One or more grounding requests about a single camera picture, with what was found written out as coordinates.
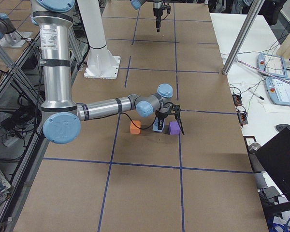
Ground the near black camera bracket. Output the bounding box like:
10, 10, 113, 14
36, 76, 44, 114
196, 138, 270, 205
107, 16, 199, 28
165, 102, 181, 116

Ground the lower teach pendant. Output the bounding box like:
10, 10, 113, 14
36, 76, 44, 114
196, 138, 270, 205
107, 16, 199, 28
265, 77, 290, 106

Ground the orange foam block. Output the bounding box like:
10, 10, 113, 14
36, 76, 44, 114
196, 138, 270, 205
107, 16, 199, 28
130, 120, 141, 134

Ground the aluminium frame post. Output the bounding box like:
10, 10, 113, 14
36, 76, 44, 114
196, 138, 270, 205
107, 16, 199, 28
222, 0, 264, 75

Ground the orange connector box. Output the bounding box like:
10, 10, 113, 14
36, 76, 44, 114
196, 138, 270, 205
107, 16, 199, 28
232, 93, 242, 106
237, 111, 248, 126

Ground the light blue foam block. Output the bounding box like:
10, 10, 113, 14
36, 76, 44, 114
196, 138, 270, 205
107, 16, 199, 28
152, 119, 164, 132

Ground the purple foam block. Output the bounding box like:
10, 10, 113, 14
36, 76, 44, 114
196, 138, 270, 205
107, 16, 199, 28
169, 121, 181, 135

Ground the teach pendant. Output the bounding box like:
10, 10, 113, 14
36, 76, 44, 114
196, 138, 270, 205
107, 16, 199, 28
257, 53, 288, 78
265, 77, 290, 106

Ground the upper orange connector box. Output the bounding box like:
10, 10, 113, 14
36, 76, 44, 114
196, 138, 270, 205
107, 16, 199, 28
232, 93, 242, 106

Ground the far black camera bracket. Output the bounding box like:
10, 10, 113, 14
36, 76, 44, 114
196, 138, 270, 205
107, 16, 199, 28
162, 3, 172, 15

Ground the upper teach pendant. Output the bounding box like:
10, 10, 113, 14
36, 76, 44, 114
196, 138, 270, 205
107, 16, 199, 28
257, 53, 288, 78

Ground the black camera bracket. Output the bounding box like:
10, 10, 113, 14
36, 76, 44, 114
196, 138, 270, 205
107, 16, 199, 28
162, 3, 172, 15
165, 102, 181, 116

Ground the black laptop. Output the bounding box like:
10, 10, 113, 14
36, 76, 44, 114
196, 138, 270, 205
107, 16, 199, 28
256, 128, 290, 201

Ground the silver metal cylinder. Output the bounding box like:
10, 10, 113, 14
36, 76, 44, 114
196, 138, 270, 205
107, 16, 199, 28
248, 142, 261, 154

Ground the lower orange connector box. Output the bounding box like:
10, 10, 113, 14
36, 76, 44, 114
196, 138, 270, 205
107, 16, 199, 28
237, 111, 248, 126

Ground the white pedestal column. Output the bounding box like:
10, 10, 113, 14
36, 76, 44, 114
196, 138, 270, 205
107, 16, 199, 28
77, 0, 121, 79

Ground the long metal rod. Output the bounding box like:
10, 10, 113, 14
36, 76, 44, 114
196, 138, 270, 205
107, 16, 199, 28
235, 59, 290, 85

